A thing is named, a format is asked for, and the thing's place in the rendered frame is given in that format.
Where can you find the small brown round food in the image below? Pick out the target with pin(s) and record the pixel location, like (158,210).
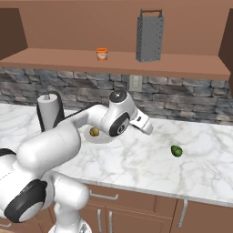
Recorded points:
(94,132)

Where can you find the white wall outlet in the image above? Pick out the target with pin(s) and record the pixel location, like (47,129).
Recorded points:
(135,83)

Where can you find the grey metal box grater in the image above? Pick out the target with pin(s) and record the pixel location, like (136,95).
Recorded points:
(149,38)

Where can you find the brown wall cabinet door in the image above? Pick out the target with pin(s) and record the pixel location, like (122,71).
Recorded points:
(227,48)
(11,32)

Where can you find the white plate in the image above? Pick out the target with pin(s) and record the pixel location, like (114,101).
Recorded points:
(101,139)

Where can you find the orange jam jar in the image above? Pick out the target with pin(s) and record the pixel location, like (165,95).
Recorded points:
(102,55)

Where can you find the grey paper towel roll holder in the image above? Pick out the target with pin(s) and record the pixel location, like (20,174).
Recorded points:
(48,111)

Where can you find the green avocado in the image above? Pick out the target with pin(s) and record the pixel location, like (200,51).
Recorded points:
(176,150)

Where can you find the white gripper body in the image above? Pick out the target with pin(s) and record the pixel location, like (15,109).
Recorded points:
(146,126)

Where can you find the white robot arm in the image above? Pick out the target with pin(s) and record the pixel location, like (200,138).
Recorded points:
(48,145)

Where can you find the brown open wall cabinet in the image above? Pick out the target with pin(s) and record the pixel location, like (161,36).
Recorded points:
(121,24)

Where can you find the brown drawer front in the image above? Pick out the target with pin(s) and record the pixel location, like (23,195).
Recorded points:
(27,223)
(133,200)

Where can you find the brown base cupboard door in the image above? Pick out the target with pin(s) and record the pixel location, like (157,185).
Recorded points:
(91,218)
(139,223)
(206,218)

